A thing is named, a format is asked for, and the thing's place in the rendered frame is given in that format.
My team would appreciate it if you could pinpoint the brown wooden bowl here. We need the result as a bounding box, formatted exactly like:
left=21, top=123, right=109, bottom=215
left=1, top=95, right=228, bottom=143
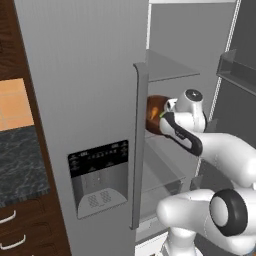
left=145, top=94, right=178, bottom=137

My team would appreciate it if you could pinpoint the orange chicken drumstick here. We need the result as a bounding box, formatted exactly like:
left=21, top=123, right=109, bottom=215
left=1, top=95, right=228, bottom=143
left=148, top=107, right=158, bottom=121

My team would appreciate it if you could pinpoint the glass fridge shelf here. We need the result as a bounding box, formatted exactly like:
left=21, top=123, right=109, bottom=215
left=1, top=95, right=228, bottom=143
left=141, top=134, right=187, bottom=202
left=145, top=49, right=201, bottom=83

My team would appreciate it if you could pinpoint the grey fridge door with dispenser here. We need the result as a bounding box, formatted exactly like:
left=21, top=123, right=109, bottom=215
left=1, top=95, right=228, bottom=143
left=13, top=0, right=150, bottom=256

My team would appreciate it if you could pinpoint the grey fridge body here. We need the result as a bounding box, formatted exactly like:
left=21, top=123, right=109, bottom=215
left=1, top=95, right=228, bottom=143
left=134, top=0, right=242, bottom=256

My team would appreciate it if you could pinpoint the grey fridge door bin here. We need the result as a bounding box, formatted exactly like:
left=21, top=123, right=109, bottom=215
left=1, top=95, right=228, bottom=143
left=215, top=49, right=256, bottom=98

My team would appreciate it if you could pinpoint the open grey fridge door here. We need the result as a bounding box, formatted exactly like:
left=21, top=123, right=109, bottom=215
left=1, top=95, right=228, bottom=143
left=191, top=0, right=256, bottom=193

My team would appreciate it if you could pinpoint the dark wooden drawer front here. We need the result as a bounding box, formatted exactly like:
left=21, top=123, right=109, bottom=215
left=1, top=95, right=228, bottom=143
left=0, top=222, right=70, bottom=256
left=0, top=197, right=64, bottom=231

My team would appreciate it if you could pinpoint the dark wooden cupboard panel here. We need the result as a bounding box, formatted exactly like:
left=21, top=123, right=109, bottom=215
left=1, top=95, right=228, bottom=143
left=0, top=0, right=73, bottom=256

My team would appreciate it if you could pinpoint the grey fridge door handle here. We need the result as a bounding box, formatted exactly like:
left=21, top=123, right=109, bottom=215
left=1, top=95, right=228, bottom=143
left=129, top=62, right=150, bottom=231

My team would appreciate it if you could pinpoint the white drawer handle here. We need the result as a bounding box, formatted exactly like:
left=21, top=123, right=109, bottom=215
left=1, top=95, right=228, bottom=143
left=0, top=209, right=17, bottom=225
left=0, top=234, right=27, bottom=251

